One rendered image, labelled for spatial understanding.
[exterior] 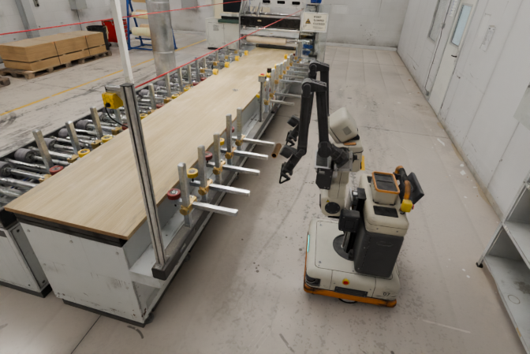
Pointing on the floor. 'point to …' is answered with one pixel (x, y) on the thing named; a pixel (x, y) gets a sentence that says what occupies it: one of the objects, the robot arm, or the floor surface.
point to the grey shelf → (513, 261)
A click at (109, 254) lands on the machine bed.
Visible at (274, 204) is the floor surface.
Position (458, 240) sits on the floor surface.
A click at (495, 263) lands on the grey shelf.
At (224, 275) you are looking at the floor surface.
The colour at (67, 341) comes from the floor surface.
